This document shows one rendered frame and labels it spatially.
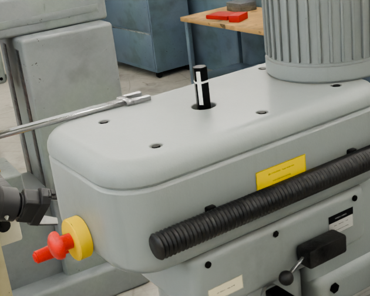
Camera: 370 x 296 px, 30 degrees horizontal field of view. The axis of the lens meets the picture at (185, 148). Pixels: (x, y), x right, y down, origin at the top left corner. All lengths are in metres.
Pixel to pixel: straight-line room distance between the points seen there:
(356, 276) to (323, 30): 0.40
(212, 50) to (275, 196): 7.64
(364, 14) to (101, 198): 0.48
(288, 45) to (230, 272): 0.36
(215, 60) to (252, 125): 7.61
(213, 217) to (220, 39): 7.51
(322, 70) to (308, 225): 0.23
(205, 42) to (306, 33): 7.59
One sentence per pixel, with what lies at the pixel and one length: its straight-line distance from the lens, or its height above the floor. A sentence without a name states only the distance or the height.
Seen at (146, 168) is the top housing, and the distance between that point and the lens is 0.83.
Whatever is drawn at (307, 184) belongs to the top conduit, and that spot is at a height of 1.80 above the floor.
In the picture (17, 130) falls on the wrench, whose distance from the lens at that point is 1.01.
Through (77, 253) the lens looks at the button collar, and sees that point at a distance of 0.95.
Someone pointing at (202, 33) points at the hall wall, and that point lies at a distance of 8.63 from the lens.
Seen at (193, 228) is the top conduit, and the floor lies 1.80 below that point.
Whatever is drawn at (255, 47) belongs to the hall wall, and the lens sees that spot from 7.84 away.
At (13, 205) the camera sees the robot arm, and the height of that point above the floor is 1.49.
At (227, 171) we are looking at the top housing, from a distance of 0.90.
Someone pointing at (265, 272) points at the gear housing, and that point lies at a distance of 1.02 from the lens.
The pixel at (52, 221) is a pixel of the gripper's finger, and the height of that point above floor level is 1.39.
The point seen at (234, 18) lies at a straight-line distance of 6.83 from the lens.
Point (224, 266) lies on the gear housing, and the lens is 0.96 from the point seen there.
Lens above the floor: 2.20
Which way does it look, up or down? 21 degrees down
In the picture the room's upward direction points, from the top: 7 degrees counter-clockwise
